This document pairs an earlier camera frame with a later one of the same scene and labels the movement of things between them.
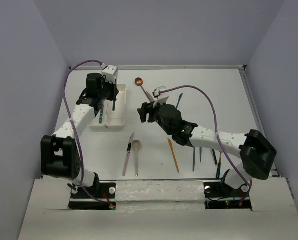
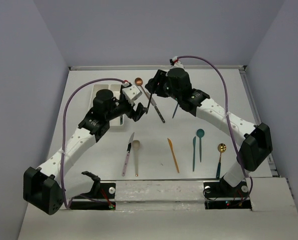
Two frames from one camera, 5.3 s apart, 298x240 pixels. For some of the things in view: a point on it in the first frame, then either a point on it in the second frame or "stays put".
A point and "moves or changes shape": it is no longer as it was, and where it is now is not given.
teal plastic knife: x=194 y=158 stays put
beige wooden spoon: x=135 y=145 stays put
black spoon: x=215 y=157 moves or changes shape
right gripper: x=146 y=108 to x=161 y=76
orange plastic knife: x=171 y=145 stays put
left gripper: x=113 y=88 to x=135 y=115
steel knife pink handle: x=127 y=155 stays put
